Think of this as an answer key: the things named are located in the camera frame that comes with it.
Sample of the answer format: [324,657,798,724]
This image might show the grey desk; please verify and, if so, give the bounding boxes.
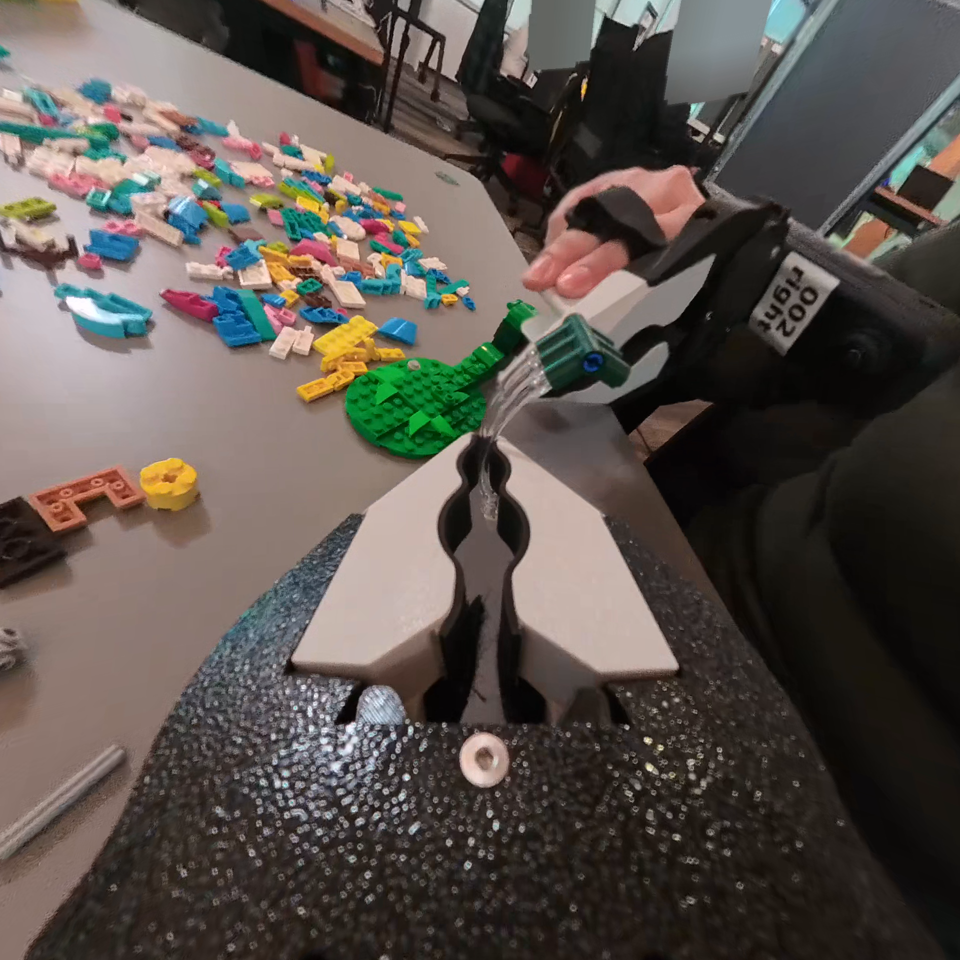
[0,0,714,960]

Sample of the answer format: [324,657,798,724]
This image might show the grey partition panel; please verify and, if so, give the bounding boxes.
[712,0,954,230]

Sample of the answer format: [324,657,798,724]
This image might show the green round plate build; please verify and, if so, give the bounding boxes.
[345,300,537,460]

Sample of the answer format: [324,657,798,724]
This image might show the pile of colourful bricks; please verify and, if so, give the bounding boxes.
[0,41,481,406]

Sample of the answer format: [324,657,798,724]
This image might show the black brick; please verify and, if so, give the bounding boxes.
[0,496,67,590]

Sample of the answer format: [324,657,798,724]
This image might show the person's dark jacket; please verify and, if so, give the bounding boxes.
[645,360,960,960]

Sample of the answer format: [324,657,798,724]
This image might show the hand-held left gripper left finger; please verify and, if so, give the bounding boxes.
[291,433,486,723]

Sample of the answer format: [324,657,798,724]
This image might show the yellow round brick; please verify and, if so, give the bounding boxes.
[138,457,201,513]

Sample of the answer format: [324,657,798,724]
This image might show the brown angled plate brick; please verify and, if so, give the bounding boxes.
[28,466,145,534]

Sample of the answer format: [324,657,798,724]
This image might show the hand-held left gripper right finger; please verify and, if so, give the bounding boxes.
[499,448,681,726]

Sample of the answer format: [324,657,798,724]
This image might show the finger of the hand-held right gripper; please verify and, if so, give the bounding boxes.
[555,341,673,408]
[521,253,721,355]

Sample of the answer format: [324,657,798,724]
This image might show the person's right hand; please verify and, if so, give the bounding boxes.
[521,165,709,301]

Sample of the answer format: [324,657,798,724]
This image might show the dark green brick clear tubes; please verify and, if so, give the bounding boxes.
[476,313,633,520]

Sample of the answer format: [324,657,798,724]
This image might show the small grey ribbed rod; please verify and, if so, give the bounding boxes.
[0,744,127,861]

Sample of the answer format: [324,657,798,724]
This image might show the black office chair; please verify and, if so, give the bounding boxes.
[459,0,594,211]

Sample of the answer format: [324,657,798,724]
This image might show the wooden work table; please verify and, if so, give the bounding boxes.
[262,0,391,69]

